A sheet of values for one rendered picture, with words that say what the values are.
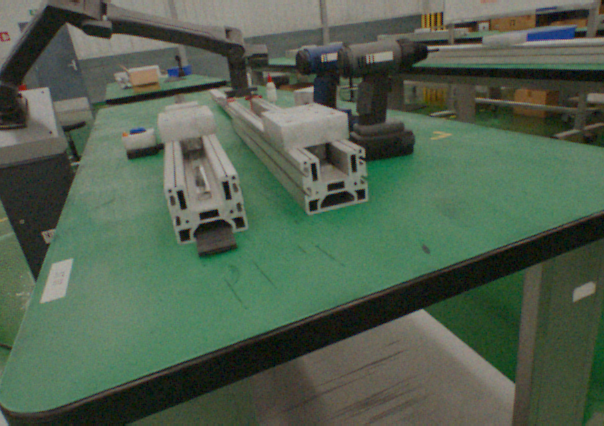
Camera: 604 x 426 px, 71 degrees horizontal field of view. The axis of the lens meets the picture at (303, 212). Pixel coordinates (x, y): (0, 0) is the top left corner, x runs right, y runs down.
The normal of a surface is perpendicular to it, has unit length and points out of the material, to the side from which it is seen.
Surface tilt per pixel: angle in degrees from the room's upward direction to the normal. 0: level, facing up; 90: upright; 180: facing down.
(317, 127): 90
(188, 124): 90
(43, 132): 45
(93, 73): 90
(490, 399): 0
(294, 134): 90
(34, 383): 0
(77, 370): 0
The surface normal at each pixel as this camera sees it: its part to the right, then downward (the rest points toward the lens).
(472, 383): -0.13, -0.92
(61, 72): 0.38, 0.31
